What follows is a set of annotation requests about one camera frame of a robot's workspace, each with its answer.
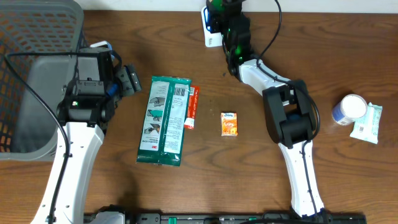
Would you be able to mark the white barcode scanner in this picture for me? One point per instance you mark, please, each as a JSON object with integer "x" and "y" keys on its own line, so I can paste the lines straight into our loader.
{"x": 211, "y": 39}

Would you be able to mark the light green tissue packet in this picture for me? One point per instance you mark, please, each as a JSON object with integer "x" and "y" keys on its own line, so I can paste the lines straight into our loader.
{"x": 367, "y": 127}

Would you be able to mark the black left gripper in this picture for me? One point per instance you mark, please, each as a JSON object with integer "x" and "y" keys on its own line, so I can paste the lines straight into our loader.
{"x": 130, "y": 80}

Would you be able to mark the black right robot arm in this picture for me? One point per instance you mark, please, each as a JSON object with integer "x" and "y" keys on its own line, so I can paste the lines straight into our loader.
{"x": 292, "y": 117}

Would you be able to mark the tall green white packet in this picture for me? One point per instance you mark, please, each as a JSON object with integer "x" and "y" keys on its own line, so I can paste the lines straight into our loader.
{"x": 163, "y": 128}

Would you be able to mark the grey plastic mesh basket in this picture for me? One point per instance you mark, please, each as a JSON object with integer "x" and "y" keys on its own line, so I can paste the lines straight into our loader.
{"x": 34, "y": 36}

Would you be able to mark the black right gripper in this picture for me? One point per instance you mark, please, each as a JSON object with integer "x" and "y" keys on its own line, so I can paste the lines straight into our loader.
{"x": 216, "y": 18}

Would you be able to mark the white tub container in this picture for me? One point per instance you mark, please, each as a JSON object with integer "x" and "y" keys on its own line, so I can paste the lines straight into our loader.
{"x": 349, "y": 109}

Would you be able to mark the green lid jar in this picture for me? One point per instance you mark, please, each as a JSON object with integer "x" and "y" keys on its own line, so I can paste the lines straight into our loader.
{"x": 215, "y": 5}

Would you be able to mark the orange snack packet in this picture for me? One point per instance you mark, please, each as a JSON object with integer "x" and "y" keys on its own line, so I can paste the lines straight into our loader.
{"x": 229, "y": 124}

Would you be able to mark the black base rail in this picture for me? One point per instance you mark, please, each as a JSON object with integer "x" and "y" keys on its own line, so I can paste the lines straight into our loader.
{"x": 155, "y": 218}

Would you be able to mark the red stick sachet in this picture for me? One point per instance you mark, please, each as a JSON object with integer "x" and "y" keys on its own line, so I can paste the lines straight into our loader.
{"x": 192, "y": 107}

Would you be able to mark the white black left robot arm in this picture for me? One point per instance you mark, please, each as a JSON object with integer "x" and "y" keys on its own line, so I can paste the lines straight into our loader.
{"x": 87, "y": 104}

